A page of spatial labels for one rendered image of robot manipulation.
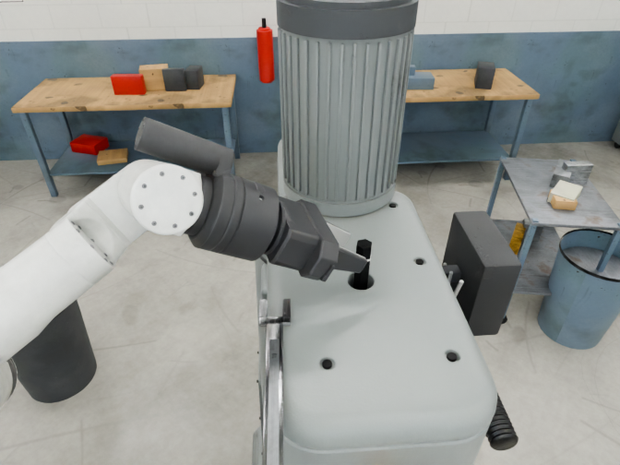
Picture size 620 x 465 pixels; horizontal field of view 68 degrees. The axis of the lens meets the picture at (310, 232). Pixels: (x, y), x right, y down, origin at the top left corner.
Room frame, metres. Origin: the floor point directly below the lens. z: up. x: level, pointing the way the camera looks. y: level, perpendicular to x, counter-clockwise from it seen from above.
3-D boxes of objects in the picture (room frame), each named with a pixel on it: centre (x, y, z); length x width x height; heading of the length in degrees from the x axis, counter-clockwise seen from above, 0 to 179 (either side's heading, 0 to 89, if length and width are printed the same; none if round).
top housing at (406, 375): (0.49, -0.07, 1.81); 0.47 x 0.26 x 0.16; 4
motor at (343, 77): (0.72, -0.05, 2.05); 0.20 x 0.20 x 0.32
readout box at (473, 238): (0.80, -0.38, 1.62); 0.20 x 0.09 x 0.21; 4
